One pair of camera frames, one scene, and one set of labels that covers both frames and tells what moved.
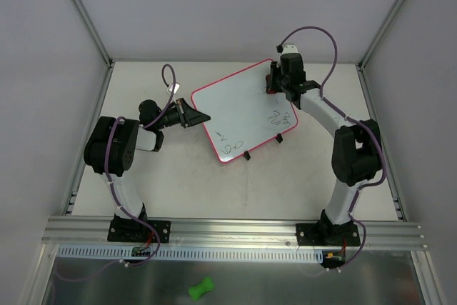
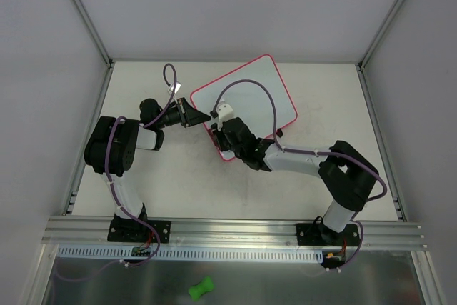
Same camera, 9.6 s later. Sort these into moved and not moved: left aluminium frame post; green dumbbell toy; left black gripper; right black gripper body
Moved: right black gripper body
Not moved: green dumbbell toy; left black gripper; left aluminium frame post
